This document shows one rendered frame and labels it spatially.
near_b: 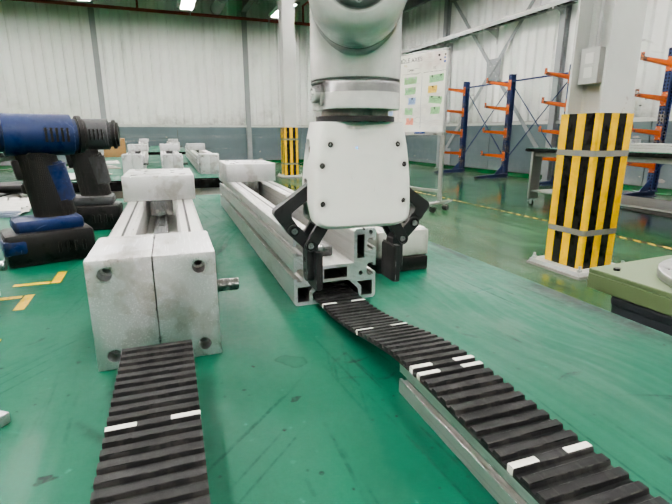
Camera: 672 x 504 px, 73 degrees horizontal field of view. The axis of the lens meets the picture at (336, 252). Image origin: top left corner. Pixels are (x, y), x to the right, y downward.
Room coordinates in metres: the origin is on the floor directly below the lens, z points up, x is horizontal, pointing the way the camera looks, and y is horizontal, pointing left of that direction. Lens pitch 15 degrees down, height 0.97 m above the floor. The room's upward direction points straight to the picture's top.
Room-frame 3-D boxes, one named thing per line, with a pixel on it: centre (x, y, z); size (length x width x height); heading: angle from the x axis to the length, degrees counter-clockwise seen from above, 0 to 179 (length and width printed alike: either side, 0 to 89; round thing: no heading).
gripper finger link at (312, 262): (0.44, 0.03, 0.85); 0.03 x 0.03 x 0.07; 19
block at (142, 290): (0.40, 0.15, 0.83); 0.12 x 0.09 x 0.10; 110
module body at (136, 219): (0.82, 0.31, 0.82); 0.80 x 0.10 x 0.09; 20
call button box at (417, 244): (0.66, -0.07, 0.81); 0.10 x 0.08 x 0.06; 110
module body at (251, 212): (0.88, 0.13, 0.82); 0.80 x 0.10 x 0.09; 20
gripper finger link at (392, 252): (0.47, -0.07, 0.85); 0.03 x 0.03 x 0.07; 19
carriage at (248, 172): (1.12, 0.22, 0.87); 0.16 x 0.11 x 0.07; 20
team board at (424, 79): (6.37, -0.86, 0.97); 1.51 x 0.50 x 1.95; 41
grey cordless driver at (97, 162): (0.93, 0.54, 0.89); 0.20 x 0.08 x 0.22; 110
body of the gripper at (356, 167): (0.46, -0.02, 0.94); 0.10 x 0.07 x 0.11; 109
